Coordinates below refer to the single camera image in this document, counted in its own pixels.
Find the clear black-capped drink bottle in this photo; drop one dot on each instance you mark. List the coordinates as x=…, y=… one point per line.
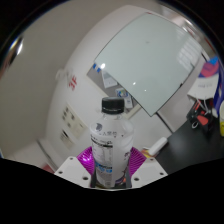
x=111, y=143

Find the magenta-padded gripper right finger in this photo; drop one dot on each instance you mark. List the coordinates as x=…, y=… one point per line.
x=150, y=170

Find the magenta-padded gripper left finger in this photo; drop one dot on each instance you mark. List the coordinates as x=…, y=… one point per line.
x=71, y=168

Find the black and red object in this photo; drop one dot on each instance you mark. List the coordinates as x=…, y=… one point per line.
x=200, y=116

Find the large whiteboard on stand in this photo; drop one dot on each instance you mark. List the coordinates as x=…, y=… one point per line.
x=146, y=60

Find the large white wall poster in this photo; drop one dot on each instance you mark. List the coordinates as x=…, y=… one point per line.
x=72, y=120

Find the small white wall poster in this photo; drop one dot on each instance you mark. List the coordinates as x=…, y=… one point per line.
x=66, y=139

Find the small white block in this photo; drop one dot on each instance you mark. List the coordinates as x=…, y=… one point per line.
x=158, y=146

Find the orange printed flat box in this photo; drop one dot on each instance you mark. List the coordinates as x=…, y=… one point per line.
x=146, y=154

